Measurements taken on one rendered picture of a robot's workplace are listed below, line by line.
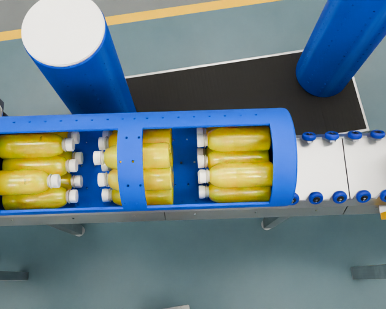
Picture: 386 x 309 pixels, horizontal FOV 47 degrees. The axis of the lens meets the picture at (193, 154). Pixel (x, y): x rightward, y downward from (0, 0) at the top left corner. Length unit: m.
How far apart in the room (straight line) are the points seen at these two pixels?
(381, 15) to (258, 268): 1.31
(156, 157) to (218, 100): 1.23
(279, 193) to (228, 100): 1.23
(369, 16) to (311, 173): 0.66
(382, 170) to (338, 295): 1.02
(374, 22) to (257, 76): 0.80
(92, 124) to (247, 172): 0.44
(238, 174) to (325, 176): 0.38
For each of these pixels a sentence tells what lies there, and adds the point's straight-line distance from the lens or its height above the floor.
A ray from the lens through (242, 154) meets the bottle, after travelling 1.29.
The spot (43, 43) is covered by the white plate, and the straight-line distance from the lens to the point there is 1.57.
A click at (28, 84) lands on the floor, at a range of 2.74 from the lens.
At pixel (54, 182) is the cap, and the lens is 1.29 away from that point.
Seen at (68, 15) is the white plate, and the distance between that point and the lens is 1.61.
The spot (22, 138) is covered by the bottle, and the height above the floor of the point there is 1.15.
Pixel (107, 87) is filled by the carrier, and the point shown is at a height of 0.77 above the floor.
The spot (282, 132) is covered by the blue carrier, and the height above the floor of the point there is 1.23.
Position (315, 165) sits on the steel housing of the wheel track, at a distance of 1.51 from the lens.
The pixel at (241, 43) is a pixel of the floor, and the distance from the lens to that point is 2.70.
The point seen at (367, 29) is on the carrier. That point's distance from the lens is 1.90.
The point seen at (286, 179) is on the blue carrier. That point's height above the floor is 1.20.
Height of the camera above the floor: 2.33
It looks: 74 degrees down
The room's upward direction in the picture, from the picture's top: straight up
